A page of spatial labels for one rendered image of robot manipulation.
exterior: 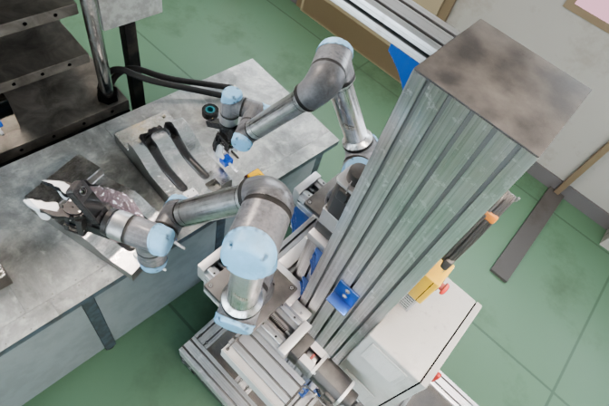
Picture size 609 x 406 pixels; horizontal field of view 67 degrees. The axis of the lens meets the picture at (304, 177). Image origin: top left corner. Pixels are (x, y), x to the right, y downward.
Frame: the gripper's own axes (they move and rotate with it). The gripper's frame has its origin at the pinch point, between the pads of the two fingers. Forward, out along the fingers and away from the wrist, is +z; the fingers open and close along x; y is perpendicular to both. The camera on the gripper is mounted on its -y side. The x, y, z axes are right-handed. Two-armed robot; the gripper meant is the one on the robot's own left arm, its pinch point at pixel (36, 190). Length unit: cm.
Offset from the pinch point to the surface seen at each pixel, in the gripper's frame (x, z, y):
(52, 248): 19, 20, 64
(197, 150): 76, -11, 47
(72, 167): 46, 28, 49
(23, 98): 79, 75, 57
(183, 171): 64, -11, 49
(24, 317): -6, 13, 67
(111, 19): 107, 45, 19
